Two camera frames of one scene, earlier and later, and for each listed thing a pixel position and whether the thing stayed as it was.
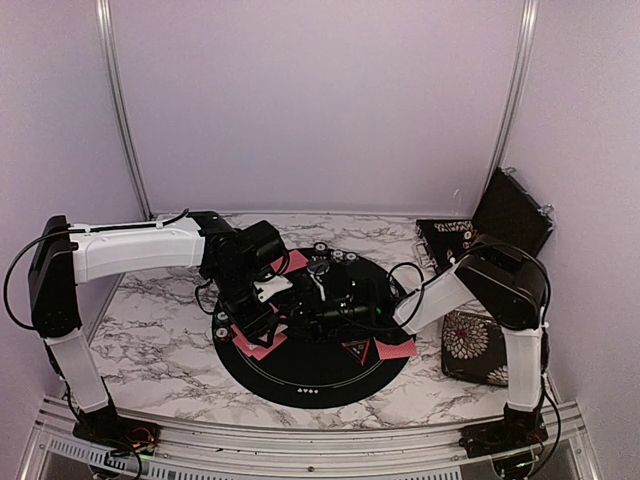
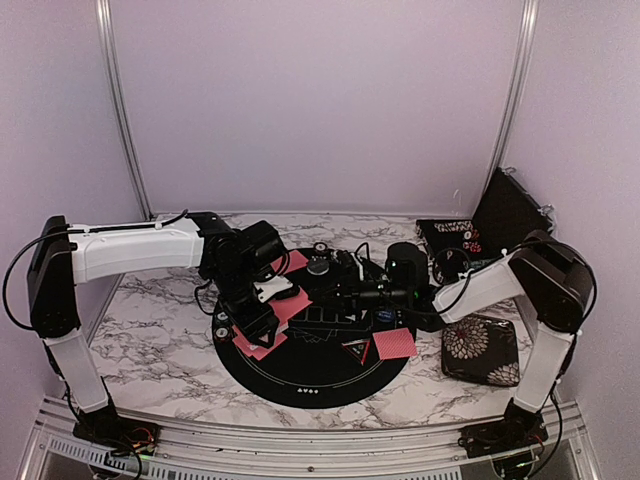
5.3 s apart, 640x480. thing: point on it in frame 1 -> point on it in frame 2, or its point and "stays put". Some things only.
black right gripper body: [336, 316] -> [390, 291]
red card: [296, 261] stays put
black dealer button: [318, 268] stays put
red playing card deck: [262, 346] stays put
